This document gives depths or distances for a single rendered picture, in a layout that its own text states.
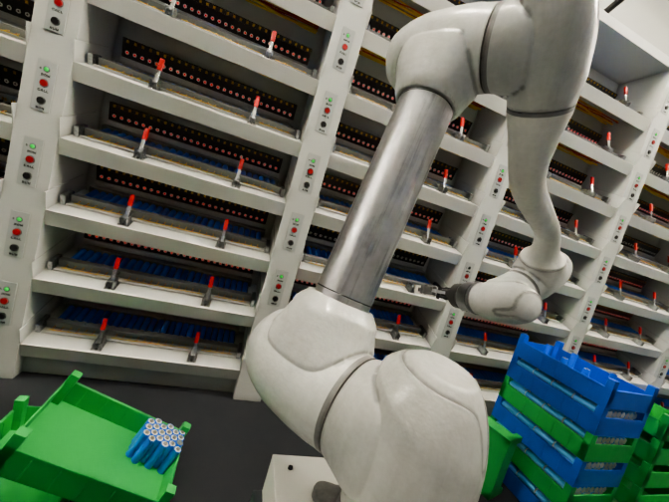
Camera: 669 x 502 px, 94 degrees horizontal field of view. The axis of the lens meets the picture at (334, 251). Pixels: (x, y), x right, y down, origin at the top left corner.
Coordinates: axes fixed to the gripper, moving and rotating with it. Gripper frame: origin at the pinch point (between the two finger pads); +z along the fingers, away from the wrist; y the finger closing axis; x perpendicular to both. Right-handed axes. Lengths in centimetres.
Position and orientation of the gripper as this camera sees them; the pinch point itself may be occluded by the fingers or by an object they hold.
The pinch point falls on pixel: (424, 291)
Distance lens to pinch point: 116.5
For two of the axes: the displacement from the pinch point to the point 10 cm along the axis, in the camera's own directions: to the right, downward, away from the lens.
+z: -3.2, 0.3, 9.5
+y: 9.2, 2.4, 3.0
